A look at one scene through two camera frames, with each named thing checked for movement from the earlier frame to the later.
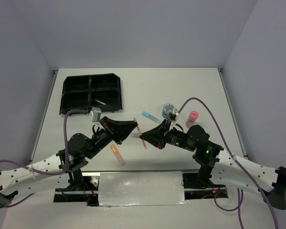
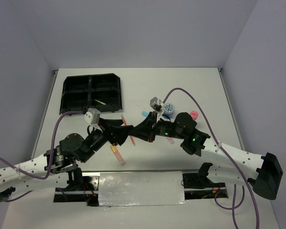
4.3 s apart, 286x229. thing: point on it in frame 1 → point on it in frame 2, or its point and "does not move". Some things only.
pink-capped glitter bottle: [193, 116] does not move
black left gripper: [119, 130] does not move
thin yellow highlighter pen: [100, 102] does not move
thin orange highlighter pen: [139, 132] → [125, 122]
